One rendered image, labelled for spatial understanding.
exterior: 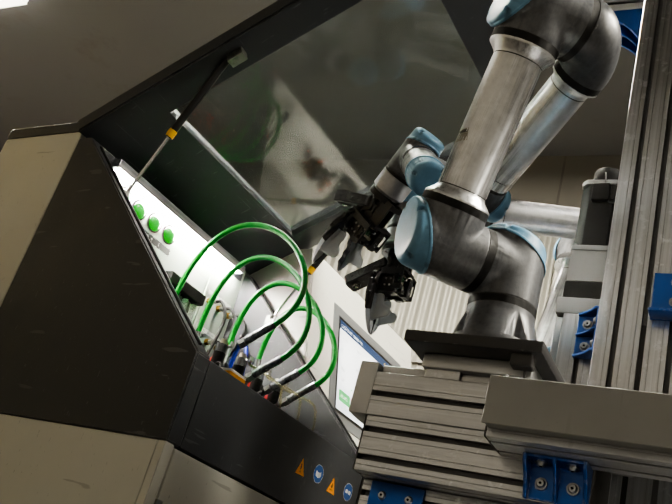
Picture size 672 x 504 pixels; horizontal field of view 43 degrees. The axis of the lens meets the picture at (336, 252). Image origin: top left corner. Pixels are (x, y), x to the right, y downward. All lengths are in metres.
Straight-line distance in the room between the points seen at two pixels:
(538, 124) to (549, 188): 2.63
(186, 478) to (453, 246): 0.60
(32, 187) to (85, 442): 0.73
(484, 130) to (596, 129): 2.71
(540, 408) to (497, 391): 0.06
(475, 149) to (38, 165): 1.12
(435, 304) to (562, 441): 2.85
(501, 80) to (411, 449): 0.61
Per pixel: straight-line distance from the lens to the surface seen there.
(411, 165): 1.65
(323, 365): 2.34
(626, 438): 1.14
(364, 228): 1.75
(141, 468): 1.47
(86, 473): 1.55
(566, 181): 4.21
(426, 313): 3.98
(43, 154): 2.14
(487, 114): 1.41
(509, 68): 1.43
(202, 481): 1.54
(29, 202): 2.07
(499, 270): 1.41
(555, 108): 1.57
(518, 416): 1.17
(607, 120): 4.04
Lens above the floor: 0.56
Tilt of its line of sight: 24 degrees up
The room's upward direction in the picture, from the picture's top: 17 degrees clockwise
